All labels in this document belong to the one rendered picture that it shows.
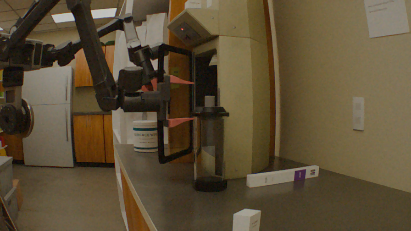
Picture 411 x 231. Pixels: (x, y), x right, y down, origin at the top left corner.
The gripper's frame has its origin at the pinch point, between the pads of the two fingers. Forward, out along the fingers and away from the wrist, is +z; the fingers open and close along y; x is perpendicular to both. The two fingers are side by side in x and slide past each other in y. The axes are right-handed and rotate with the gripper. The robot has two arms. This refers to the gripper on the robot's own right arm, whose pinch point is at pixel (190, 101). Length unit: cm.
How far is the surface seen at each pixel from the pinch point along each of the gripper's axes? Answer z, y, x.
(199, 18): 5.3, 27.5, 8.8
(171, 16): 3, 37, 46
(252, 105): 22.8, -1.5, 9.1
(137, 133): -6, -16, 78
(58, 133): -111, -53, 497
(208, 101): 4.7, -0.3, -2.0
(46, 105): -138, -4, 497
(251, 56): 23.1, 14.9, 9.0
